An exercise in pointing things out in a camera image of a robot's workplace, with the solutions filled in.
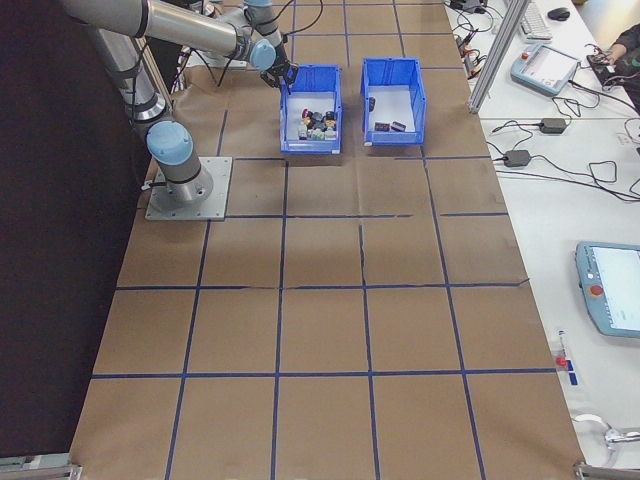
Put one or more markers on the blue push-button storage bin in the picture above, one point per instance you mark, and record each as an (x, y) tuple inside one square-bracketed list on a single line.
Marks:
[(315, 79)]

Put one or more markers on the blue capacitor storage bin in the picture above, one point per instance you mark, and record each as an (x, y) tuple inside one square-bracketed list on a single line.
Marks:
[(390, 75)]

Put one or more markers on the dark sleeved person forearm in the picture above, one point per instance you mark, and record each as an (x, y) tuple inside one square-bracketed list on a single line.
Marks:
[(631, 45)]

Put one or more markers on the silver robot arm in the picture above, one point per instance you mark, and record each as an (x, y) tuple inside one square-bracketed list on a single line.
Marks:
[(175, 170)]

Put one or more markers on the person hand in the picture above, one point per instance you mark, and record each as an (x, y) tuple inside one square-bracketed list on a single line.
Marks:
[(616, 51)]

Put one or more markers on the white foam bin liner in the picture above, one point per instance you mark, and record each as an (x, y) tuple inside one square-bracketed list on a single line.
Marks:
[(395, 107), (310, 102)]

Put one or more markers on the grey desk device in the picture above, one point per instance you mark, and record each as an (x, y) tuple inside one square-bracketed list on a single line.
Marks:
[(472, 5)]

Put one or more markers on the black power adapter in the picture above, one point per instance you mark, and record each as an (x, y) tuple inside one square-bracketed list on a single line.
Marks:
[(516, 158), (554, 126)]

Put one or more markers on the white keyboard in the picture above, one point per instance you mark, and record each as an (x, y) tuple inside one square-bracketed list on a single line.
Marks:
[(537, 22)]

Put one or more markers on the grey-blue teach pendant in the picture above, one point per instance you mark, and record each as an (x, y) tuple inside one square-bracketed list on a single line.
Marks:
[(615, 290), (545, 67)]

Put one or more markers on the black computer mouse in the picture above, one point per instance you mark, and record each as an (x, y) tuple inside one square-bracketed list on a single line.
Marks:
[(558, 14)]

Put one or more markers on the white desk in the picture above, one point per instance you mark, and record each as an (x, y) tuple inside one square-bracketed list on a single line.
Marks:
[(540, 225)]

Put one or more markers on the black electronic device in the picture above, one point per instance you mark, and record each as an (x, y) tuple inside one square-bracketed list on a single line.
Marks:
[(602, 64)]

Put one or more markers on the pen with red ball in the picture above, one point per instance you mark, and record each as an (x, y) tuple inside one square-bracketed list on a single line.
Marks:
[(562, 350)]

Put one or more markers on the blue tape piece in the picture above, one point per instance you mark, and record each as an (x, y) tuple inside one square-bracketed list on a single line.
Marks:
[(573, 376)]

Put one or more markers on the aluminium corner profile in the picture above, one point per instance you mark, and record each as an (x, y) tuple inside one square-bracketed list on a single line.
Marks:
[(605, 472), (40, 470)]

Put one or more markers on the black yellow switch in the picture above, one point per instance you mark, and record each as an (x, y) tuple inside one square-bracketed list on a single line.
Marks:
[(330, 117)]

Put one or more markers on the white switch block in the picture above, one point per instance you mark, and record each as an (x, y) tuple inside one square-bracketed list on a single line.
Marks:
[(316, 134)]

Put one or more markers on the clear silver switch block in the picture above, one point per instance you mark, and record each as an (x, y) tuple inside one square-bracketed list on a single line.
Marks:
[(330, 134)]

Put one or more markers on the white square base plate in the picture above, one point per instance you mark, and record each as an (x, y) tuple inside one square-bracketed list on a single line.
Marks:
[(217, 200)]

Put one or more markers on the aluminium profile post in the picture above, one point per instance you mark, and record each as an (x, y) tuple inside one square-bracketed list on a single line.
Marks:
[(495, 60)]

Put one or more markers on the black frame cover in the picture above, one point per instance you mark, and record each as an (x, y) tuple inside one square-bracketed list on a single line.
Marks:
[(50, 200)]

